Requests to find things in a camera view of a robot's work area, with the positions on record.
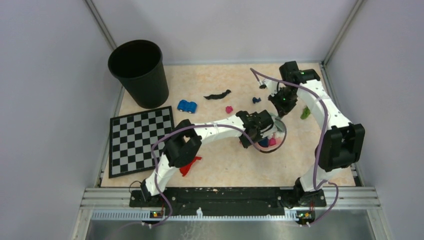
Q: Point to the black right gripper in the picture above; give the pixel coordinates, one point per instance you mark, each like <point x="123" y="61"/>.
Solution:
<point x="282" y="110"/>

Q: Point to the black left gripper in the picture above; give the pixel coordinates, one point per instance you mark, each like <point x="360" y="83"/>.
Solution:
<point x="245" y="143"/>

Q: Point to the large blue paper scrap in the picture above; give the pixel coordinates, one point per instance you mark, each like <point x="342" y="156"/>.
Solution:
<point x="264" y="143"/>

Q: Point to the green paper scrap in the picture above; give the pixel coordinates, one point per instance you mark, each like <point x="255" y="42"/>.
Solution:
<point x="305" y="113"/>

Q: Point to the pink plastic dustpan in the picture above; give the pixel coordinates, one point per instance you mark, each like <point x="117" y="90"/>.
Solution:
<point x="276" y="139"/>

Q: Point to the red paper scrap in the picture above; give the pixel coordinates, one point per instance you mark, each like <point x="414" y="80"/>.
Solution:
<point x="185" y="169"/>

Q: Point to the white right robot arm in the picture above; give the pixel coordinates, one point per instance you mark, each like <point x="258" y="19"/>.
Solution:
<point x="340" y="142"/>

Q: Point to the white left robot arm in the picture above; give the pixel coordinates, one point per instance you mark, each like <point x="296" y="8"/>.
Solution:
<point x="179" y="148"/>

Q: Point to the small dark blue scrap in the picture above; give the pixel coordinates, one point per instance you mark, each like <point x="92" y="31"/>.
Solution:
<point x="256" y="100"/>

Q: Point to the magenta paper scrap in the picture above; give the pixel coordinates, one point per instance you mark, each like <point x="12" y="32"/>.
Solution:
<point x="229" y="109"/>

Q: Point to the long black paper scrap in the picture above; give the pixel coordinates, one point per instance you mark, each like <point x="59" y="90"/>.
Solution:
<point x="218" y="96"/>

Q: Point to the blue toy car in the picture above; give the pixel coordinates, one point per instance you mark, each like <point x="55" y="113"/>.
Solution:
<point x="187" y="106"/>

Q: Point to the black and grey checkerboard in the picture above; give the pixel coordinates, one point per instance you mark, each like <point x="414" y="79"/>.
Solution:
<point x="131" y="138"/>

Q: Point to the black plastic trash bin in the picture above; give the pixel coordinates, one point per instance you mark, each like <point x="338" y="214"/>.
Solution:
<point x="138" y="66"/>

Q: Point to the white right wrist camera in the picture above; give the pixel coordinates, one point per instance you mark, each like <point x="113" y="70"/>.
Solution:
<point x="268" y="84"/>

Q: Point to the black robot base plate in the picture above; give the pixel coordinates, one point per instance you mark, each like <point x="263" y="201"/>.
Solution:
<point x="229" y="201"/>

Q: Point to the grey slotted cable duct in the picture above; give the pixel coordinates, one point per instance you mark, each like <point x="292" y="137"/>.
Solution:
<point x="146" y="215"/>

